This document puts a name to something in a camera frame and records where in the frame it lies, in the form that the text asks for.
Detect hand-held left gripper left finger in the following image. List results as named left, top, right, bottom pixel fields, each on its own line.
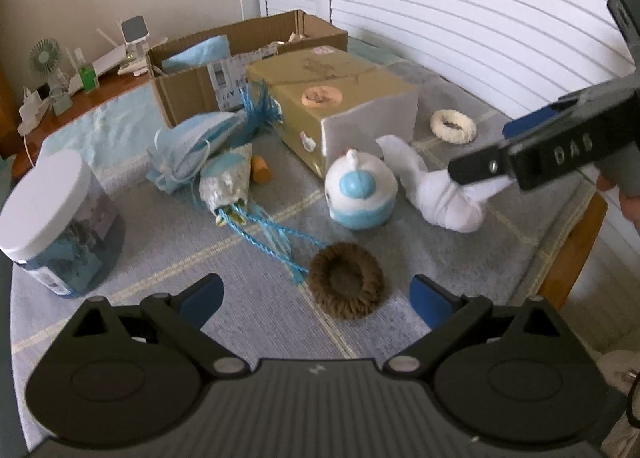
left=72, top=274, right=242, bottom=381

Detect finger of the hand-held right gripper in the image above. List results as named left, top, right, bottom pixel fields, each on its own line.
left=502, top=100, right=583, bottom=141
left=447, top=143, right=523, bottom=189

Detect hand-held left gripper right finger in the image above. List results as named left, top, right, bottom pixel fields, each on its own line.
left=384, top=275, right=563, bottom=380

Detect white cloth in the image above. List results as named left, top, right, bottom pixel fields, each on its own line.
left=376, top=134, right=518, bottom=233

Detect white and blue plush toy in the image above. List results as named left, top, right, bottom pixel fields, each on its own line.
left=324, top=149, right=400, bottom=229

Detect white lace pouch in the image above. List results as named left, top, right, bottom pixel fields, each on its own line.
left=192, top=143, right=328, bottom=286

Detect blue drawstring pouch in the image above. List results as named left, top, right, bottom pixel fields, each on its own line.
left=146, top=112, right=246, bottom=195

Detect cardboard box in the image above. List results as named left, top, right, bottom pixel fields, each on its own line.
left=145, top=9, right=349, bottom=129

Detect person's right hand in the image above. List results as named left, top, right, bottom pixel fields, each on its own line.
left=596, top=173, right=640, bottom=229

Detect grey mat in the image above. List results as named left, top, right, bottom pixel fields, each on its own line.
left=10, top=35, right=601, bottom=389

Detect wooden furniture edge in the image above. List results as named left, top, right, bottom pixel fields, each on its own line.
left=537, top=193, right=609, bottom=311

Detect white louvred shutters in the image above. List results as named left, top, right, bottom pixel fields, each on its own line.
left=252, top=0, right=636, bottom=121

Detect small orange cone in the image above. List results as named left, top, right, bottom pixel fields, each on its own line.
left=251, top=155, right=272, bottom=185

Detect plastic jar with white lid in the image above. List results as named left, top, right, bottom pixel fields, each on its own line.
left=0, top=150, right=126, bottom=297

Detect gold tissue box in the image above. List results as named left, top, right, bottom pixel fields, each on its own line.
left=246, top=45, right=419, bottom=181

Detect light blue blanket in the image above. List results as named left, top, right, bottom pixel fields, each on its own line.
left=37, top=82, right=171, bottom=173

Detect wooden side table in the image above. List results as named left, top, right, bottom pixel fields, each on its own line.
left=10, top=65, right=156, bottom=179

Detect light blue cloth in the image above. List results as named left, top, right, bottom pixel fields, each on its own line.
left=161, top=35, right=232, bottom=74

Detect green liquid bottle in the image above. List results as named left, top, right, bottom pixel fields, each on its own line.
left=75, top=48, right=99, bottom=93

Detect white charger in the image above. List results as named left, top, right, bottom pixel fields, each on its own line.
left=17, top=88, right=53, bottom=136

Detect white router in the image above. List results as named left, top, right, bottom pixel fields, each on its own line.
left=67, top=26, right=168, bottom=88

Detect small mint desk fan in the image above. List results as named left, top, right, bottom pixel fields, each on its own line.
left=28, top=38, right=72, bottom=116

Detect white knitted ring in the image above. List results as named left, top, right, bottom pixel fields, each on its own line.
left=430, top=109, right=477, bottom=143

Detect brown knitted ring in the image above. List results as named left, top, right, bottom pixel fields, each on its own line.
left=308, top=243, right=386, bottom=321

